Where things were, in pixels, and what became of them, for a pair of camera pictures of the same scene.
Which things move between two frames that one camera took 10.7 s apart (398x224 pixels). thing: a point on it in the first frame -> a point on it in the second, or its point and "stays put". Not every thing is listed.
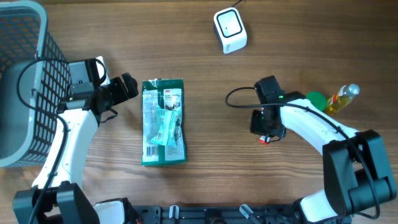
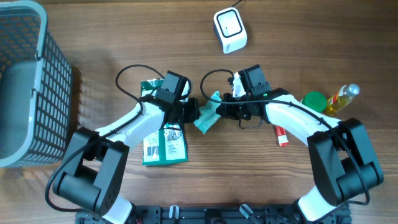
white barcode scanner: x=230 y=29 stays put
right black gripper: x=256 y=129 -> x=225 y=108
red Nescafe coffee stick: x=264 y=139 -> x=282 y=136
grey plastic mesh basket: x=35 y=74 stays put
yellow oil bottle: x=341 y=98 stays put
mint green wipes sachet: x=168 y=130 -> x=208 y=115
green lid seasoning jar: x=318 y=99 stays put
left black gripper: x=121 y=94 -> x=193 y=113
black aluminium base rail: x=170 y=214 stays put
